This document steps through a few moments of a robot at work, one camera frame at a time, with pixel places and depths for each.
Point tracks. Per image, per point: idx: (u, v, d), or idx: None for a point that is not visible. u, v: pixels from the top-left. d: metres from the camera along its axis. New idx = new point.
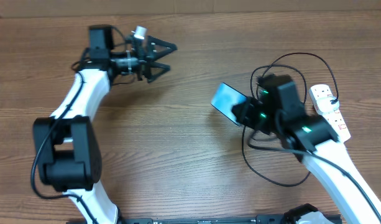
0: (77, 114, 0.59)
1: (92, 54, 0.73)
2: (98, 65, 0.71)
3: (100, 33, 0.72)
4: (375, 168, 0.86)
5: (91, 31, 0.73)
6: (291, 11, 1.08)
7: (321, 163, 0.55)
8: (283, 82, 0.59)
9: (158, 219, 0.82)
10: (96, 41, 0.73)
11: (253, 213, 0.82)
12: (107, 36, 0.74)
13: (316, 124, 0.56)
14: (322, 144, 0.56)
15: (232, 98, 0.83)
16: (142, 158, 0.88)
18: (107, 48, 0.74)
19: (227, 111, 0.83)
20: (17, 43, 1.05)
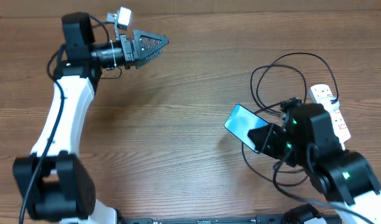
0: (61, 148, 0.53)
1: (70, 53, 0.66)
2: (78, 65, 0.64)
3: (76, 28, 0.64)
4: (376, 168, 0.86)
5: (66, 25, 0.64)
6: (291, 11, 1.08)
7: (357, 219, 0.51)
8: (316, 113, 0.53)
9: (158, 219, 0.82)
10: (72, 37, 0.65)
11: (254, 213, 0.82)
12: (84, 30, 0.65)
13: (353, 167, 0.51)
14: (361, 195, 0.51)
15: (248, 121, 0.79)
16: (142, 158, 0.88)
18: (86, 44, 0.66)
19: (243, 134, 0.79)
20: (18, 43, 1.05)
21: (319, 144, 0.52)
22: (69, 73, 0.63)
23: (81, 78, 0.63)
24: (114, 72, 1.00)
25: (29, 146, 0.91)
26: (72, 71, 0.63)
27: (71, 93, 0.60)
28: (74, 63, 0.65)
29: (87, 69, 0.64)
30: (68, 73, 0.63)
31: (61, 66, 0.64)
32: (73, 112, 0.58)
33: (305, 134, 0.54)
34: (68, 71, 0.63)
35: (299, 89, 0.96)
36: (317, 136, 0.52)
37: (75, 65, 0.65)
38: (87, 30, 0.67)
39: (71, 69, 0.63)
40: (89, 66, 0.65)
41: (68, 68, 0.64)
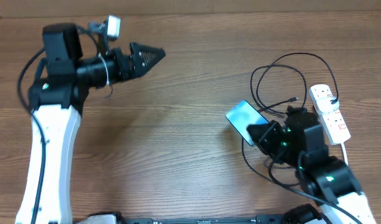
0: (48, 214, 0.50)
1: (51, 67, 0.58)
2: (58, 87, 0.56)
3: (58, 39, 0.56)
4: (376, 168, 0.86)
5: (46, 36, 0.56)
6: (291, 11, 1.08)
7: (340, 214, 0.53)
8: (310, 124, 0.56)
9: (158, 219, 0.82)
10: (55, 49, 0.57)
11: (254, 213, 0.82)
12: (69, 40, 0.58)
13: (339, 174, 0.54)
14: (344, 195, 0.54)
15: (250, 114, 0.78)
16: (142, 158, 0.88)
18: (71, 58, 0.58)
19: (243, 127, 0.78)
20: (18, 43, 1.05)
21: (309, 153, 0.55)
22: (48, 96, 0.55)
23: (63, 109, 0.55)
24: None
25: (29, 146, 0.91)
26: (50, 96, 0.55)
27: (53, 133, 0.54)
28: (54, 81, 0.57)
29: (68, 92, 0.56)
30: (45, 98, 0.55)
31: (36, 88, 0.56)
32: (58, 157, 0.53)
33: (299, 142, 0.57)
34: (46, 96, 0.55)
35: (298, 89, 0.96)
36: (309, 147, 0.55)
37: (54, 86, 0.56)
38: (73, 40, 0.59)
39: (50, 93, 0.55)
40: (70, 87, 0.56)
41: (46, 92, 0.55)
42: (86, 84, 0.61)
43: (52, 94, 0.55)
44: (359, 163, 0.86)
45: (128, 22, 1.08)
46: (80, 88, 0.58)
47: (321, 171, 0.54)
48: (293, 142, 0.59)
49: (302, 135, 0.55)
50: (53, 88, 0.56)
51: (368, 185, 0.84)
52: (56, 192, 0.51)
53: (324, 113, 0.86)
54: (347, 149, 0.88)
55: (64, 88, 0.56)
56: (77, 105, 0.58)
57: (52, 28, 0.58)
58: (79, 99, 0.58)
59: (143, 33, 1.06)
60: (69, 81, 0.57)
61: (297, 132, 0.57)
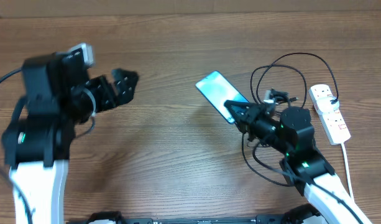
0: None
1: (33, 107, 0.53)
2: (38, 134, 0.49)
3: (41, 72, 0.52)
4: (376, 168, 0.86)
5: (27, 71, 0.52)
6: (291, 11, 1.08)
7: (318, 192, 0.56)
8: (302, 124, 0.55)
9: (158, 219, 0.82)
10: (35, 85, 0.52)
11: (254, 213, 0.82)
12: (53, 74, 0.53)
13: (315, 164, 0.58)
14: (321, 177, 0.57)
15: (224, 91, 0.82)
16: (142, 158, 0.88)
18: (54, 95, 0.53)
19: (219, 102, 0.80)
20: (18, 44, 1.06)
21: (296, 148, 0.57)
22: (27, 148, 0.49)
23: (46, 167, 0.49)
24: None
25: None
26: (30, 147, 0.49)
27: (37, 201, 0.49)
28: (33, 125, 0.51)
29: (50, 138, 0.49)
30: (23, 149, 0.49)
31: (11, 137, 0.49)
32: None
33: (289, 137, 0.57)
34: (25, 148, 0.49)
35: (298, 89, 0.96)
36: (299, 145, 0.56)
37: (33, 132, 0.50)
38: (58, 73, 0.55)
39: (28, 143, 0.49)
40: (52, 132, 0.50)
41: (25, 145, 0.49)
42: (71, 123, 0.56)
43: (31, 143, 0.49)
44: (359, 163, 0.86)
45: (128, 22, 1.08)
46: (64, 132, 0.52)
47: (299, 161, 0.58)
48: (283, 134, 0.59)
49: (294, 135, 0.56)
50: (33, 134, 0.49)
51: (368, 185, 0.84)
52: None
53: (324, 113, 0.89)
54: (346, 149, 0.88)
55: (45, 134, 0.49)
56: (61, 152, 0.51)
57: (33, 61, 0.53)
58: (63, 145, 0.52)
59: (143, 33, 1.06)
60: (51, 122, 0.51)
61: (287, 130, 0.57)
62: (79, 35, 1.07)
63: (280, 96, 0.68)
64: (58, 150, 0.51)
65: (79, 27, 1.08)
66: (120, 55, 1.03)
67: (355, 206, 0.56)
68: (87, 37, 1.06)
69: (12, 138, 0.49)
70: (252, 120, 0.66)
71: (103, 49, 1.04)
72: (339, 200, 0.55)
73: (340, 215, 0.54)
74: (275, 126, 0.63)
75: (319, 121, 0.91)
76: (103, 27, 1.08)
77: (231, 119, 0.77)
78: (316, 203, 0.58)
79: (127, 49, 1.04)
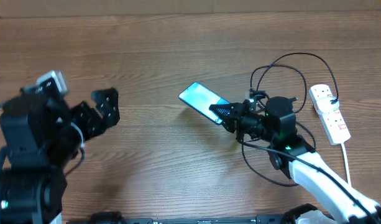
0: None
1: (17, 160, 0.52)
2: (23, 196, 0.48)
3: (22, 126, 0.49)
4: (376, 168, 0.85)
5: (8, 123, 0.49)
6: (291, 11, 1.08)
7: (299, 166, 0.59)
8: (285, 112, 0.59)
9: (158, 219, 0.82)
10: (18, 139, 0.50)
11: (254, 213, 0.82)
12: (35, 126, 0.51)
13: (298, 149, 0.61)
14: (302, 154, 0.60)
15: (207, 97, 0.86)
16: (143, 158, 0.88)
18: (40, 148, 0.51)
19: (203, 107, 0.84)
20: (18, 43, 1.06)
21: (281, 134, 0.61)
22: (12, 213, 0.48)
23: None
24: (114, 73, 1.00)
25: None
26: (16, 211, 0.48)
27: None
28: (17, 183, 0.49)
29: (36, 201, 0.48)
30: (10, 213, 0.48)
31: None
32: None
33: (275, 126, 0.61)
34: (11, 212, 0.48)
35: (299, 89, 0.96)
36: (283, 130, 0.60)
37: (18, 195, 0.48)
38: (41, 119, 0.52)
39: (13, 208, 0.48)
40: (38, 191, 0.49)
41: (10, 209, 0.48)
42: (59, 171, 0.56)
43: (16, 204, 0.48)
44: (359, 163, 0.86)
45: (128, 22, 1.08)
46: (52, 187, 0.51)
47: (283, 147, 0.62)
48: (270, 124, 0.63)
49: (278, 122, 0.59)
50: (17, 195, 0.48)
51: (369, 185, 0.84)
52: None
53: (324, 113, 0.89)
54: (346, 150, 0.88)
55: (31, 196, 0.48)
56: (49, 210, 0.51)
57: (14, 109, 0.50)
58: (51, 203, 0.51)
59: (143, 33, 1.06)
60: (36, 180, 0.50)
61: (273, 118, 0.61)
62: (79, 34, 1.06)
63: (259, 94, 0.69)
64: (47, 210, 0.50)
65: (79, 27, 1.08)
66: (119, 55, 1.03)
67: (332, 172, 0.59)
68: (87, 37, 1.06)
69: None
70: (238, 116, 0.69)
71: (103, 49, 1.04)
72: (316, 169, 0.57)
73: (322, 182, 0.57)
74: (261, 121, 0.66)
75: (319, 121, 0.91)
76: (103, 26, 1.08)
77: (219, 119, 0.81)
78: (300, 178, 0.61)
79: (127, 49, 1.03)
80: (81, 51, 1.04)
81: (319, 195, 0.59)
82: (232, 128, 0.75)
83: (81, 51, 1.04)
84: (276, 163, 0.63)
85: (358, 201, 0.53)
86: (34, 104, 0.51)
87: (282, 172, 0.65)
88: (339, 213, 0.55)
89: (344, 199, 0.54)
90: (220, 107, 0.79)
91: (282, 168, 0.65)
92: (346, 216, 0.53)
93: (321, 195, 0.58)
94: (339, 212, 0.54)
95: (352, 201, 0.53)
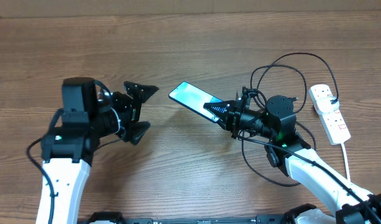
0: (64, 203, 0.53)
1: (67, 118, 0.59)
2: (71, 137, 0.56)
3: (77, 92, 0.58)
4: (375, 168, 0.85)
5: (65, 88, 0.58)
6: (291, 12, 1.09)
7: (294, 161, 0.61)
8: (285, 112, 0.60)
9: (158, 219, 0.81)
10: (71, 101, 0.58)
11: (254, 213, 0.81)
12: (87, 94, 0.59)
13: (294, 147, 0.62)
14: (301, 152, 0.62)
15: (199, 94, 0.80)
16: (143, 158, 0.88)
18: (86, 110, 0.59)
19: (196, 107, 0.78)
20: (18, 43, 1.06)
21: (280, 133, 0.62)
22: (60, 149, 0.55)
23: (73, 162, 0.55)
24: (114, 73, 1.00)
25: (29, 146, 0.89)
26: (63, 147, 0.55)
27: (61, 187, 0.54)
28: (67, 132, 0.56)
29: (81, 142, 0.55)
30: (58, 147, 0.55)
31: (49, 139, 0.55)
32: (67, 206, 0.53)
33: (275, 126, 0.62)
34: (59, 147, 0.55)
35: (298, 89, 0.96)
36: (281, 130, 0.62)
37: (68, 135, 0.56)
38: (91, 93, 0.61)
39: (63, 144, 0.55)
40: (82, 138, 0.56)
41: (59, 147, 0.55)
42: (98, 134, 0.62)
43: (63, 146, 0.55)
44: (359, 163, 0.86)
45: (128, 22, 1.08)
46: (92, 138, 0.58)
47: (280, 144, 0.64)
48: (269, 122, 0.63)
49: (278, 122, 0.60)
50: (66, 139, 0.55)
51: (370, 186, 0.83)
52: (72, 196, 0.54)
53: (324, 114, 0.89)
54: (346, 150, 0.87)
55: (77, 140, 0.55)
56: (88, 155, 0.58)
57: (71, 81, 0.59)
58: (91, 149, 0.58)
59: (143, 33, 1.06)
60: (81, 130, 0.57)
61: (273, 118, 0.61)
62: (79, 34, 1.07)
63: (252, 92, 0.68)
64: (86, 154, 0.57)
65: (79, 27, 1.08)
66: (120, 55, 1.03)
67: (327, 166, 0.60)
68: (87, 36, 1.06)
69: (49, 140, 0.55)
70: (238, 111, 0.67)
71: (103, 49, 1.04)
72: (311, 163, 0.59)
73: (316, 174, 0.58)
74: (259, 117, 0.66)
75: (320, 121, 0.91)
76: (103, 26, 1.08)
77: (215, 117, 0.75)
78: (298, 174, 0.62)
79: (127, 49, 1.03)
80: (81, 51, 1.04)
81: (314, 188, 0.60)
82: (229, 125, 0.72)
83: (81, 51, 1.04)
84: (273, 160, 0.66)
85: (352, 190, 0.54)
86: (86, 80, 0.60)
87: (281, 170, 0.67)
88: (333, 203, 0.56)
89: (336, 188, 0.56)
90: (215, 104, 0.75)
91: (280, 166, 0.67)
92: (340, 205, 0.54)
93: (316, 188, 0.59)
94: (333, 202, 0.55)
95: (346, 191, 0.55)
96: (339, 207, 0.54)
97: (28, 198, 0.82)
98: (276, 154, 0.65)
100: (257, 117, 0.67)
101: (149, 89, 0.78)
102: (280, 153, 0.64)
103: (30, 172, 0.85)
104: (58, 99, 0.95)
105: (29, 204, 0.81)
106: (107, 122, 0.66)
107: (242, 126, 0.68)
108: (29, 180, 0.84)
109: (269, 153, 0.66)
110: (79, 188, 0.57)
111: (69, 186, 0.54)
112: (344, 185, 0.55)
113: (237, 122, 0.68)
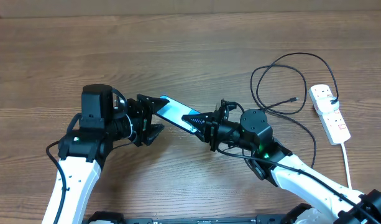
0: (74, 198, 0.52)
1: (84, 123, 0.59)
2: (88, 140, 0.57)
3: (96, 99, 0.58)
4: (375, 168, 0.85)
5: (85, 95, 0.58)
6: (290, 12, 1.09)
7: (280, 172, 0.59)
8: (261, 127, 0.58)
9: (158, 219, 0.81)
10: (89, 107, 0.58)
11: (254, 214, 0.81)
12: (105, 102, 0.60)
13: (275, 156, 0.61)
14: (283, 160, 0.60)
15: (178, 107, 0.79)
16: (142, 159, 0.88)
18: (102, 116, 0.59)
19: (176, 119, 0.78)
20: (18, 43, 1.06)
21: (259, 147, 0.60)
22: (77, 150, 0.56)
23: (87, 162, 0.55)
24: (114, 73, 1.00)
25: (28, 145, 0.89)
26: (79, 149, 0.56)
27: (73, 183, 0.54)
28: (84, 135, 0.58)
29: (96, 146, 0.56)
30: (74, 149, 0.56)
31: (67, 140, 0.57)
32: (76, 202, 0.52)
33: (251, 139, 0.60)
34: (76, 147, 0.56)
35: (298, 89, 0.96)
36: (261, 144, 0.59)
37: (85, 138, 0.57)
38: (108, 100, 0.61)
39: (79, 145, 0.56)
40: (98, 143, 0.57)
41: (76, 148, 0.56)
42: (112, 140, 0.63)
43: (79, 149, 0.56)
44: (360, 163, 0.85)
45: (128, 22, 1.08)
46: (107, 144, 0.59)
47: (261, 155, 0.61)
48: (246, 137, 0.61)
49: (255, 137, 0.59)
50: (82, 142, 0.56)
51: (370, 186, 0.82)
52: (82, 193, 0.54)
53: (324, 114, 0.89)
54: (346, 150, 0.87)
55: (92, 145, 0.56)
56: (102, 160, 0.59)
57: (91, 88, 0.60)
58: (105, 154, 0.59)
59: (143, 33, 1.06)
60: (97, 135, 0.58)
61: (248, 133, 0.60)
62: (79, 34, 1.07)
63: (231, 105, 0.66)
64: (100, 158, 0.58)
65: (79, 27, 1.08)
66: (120, 55, 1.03)
67: (314, 172, 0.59)
68: (87, 36, 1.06)
69: (68, 142, 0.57)
70: (215, 121, 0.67)
71: (103, 49, 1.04)
72: (297, 171, 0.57)
73: (305, 183, 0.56)
74: (236, 129, 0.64)
75: (319, 121, 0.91)
76: (103, 26, 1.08)
77: (193, 128, 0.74)
78: (286, 184, 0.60)
79: (127, 49, 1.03)
80: (81, 51, 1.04)
81: (306, 198, 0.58)
82: (207, 137, 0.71)
83: (81, 51, 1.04)
84: (258, 173, 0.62)
85: (344, 195, 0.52)
86: (104, 88, 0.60)
87: (268, 181, 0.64)
88: (329, 211, 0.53)
89: (327, 195, 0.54)
90: (194, 116, 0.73)
91: (266, 178, 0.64)
92: (335, 213, 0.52)
93: (308, 198, 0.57)
94: (328, 210, 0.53)
95: (338, 197, 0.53)
96: (334, 215, 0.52)
97: (27, 198, 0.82)
98: (261, 166, 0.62)
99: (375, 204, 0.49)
100: (235, 128, 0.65)
101: (160, 101, 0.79)
102: (265, 165, 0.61)
103: (30, 172, 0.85)
104: (57, 99, 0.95)
105: (29, 204, 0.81)
106: (121, 127, 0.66)
107: (220, 137, 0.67)
108: (29, 180, 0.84)
109: (253, 167, 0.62)
110: (88, 189, 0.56)
111: (81, 182, 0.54)
112: (334, 190, 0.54)
113: (214, 132, 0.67)
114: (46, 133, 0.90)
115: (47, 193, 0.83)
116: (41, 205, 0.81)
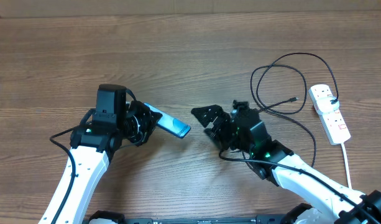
0: (81, 185, 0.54)
1: (97, 117, 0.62)
2: (100, 133, 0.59)
3: (110, 96, 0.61)
4: (375, 168, 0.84)
5: (101, 91, 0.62)
6: (290, 11, 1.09)
7: (281, 171, 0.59)
8: (254, 122, 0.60)
9: (157, 219, 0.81)
10: (104, 103, 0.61)
11: (254, 214, 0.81)
12: (119, 100, 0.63)
13: (276, 155, 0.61)
14: (284, 160, 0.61)
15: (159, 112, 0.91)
16: (143, 159, 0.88)
18: (115, 113, 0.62)
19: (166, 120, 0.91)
20: (19, 43, 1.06)
21: (256, 143, 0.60)
22: (88, 141, 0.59)
23: (97, 152, 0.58)
24: (114, 73, 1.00)
25: (28, 146, 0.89)
26: (91, 139, 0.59)
27: (82, 170, 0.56)
28: (96, 129, 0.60)
29: (107, 139, 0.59)
30: (87, 140, 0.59)
31: (79, 130, 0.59)
32: (83, 188, 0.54)
33: (246, 137, 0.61)
34: (87, 139, 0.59)
35: (298, 89, 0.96)
36: (257, 139, 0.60)
37: (97, 130, 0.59)
38: (122, 99, 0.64)
39: (91, 136, 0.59)
40: (109, 136, 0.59)
41: (89, 139, 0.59)
42: (122, 135, 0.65)
43: (91, 139, 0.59)
44: (359, 163, 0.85)
45: (128, 22, 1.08)
46: (117, 138, 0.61)
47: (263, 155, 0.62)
48: (242, 134, 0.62)
49: (248, 134, 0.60)
50: (94, 134, 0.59)
51: (370, 186, 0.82)
52: (90, 180, 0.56)
53: (324, 113, 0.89)
54: (346, 150, 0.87)
55: (104, 137, 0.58)
56: (110, 154, 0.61)
57: (107, 86, 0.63)
58: (115, 149, 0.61)
59: (143, 33, 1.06)
60: (108, 129, 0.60)
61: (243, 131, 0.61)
62: (79, 33, 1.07)
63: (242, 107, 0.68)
64: (109, 152, 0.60)
65: (79, 27, 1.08)
66: (119, 54, 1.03)
67: (316, 172, 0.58)
68: (86, 36, 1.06)
69: (81, 133, 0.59)
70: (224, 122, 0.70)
71: (103, 49, 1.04)
72: (298, 170, 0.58)
73: (307, 183, 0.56)
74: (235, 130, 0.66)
75: (319, 121, 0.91)
76: (103, 26, 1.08)
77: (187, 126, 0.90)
78: (288, 184, 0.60)
79: (127, 49, 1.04)
80: (81, 51, 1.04)
81: (307, 198, 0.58)
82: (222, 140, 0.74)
83: (81, 51, 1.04)
84: (260, 173, 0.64)
85: (344, 195, 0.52)
86: (119, 88, 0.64)
87: (270, 180, 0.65)
88: (329, 211, 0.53)
89: (329, 195, 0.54)
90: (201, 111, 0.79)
91: (268, 177, 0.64)
92: (335, 212, 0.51)
93: (310, 197, 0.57)
94: (329, 210, 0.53)
95: (339, 196, 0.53)
96: (335, 215, 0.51)
97: (27, 198, 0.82)
98: (262, 167, 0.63)
99: (377, 205, 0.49)
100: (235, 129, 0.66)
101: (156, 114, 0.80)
102: (266, 165, 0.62)
103: (29, 172, 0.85)
104: (58, 99, 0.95)
105: (29, 204, 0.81)
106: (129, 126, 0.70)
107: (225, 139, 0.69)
108: (29, 179, 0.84)
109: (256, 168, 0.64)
110: (95, 179, 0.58)
111: (89, 170, 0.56)
112: (335, 190, 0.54)
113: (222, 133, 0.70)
114: (46, 133, 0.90)
115: (48, 193, 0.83)
116: (41, 205, 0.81)
